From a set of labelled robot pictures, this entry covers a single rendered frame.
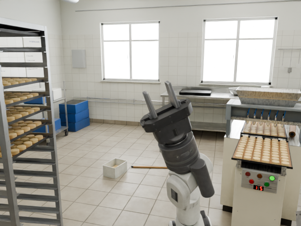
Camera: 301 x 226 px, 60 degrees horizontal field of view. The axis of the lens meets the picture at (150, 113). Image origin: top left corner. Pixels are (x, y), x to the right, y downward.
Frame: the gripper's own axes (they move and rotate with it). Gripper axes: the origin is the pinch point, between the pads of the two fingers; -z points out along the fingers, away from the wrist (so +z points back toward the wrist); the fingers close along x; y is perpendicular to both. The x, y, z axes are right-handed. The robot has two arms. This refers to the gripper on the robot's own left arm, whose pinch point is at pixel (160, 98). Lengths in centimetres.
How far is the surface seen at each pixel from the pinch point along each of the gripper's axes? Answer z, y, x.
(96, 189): 173, -229, -69
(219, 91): 215, -410, 210
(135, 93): 181, -515, 55
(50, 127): 34, -115, -50
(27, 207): 82, -116, -92
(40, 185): 69, -113, -76
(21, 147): 30, -92, -64
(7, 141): 19, -75, -62
